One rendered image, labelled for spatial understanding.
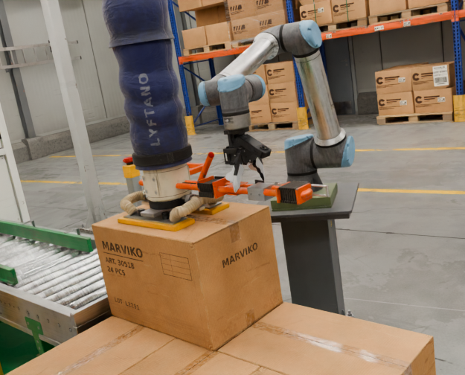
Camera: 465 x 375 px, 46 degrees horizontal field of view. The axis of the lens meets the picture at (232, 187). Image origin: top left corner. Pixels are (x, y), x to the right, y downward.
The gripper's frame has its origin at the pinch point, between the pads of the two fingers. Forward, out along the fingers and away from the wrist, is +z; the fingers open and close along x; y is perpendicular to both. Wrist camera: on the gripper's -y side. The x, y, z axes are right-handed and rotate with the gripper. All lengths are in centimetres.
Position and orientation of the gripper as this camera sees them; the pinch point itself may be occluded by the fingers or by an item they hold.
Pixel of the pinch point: (251, 187)
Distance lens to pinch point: 183.2
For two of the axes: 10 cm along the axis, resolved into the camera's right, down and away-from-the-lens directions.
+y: -7.4, -0.5, 6.7
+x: -6.6, 2.7, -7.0
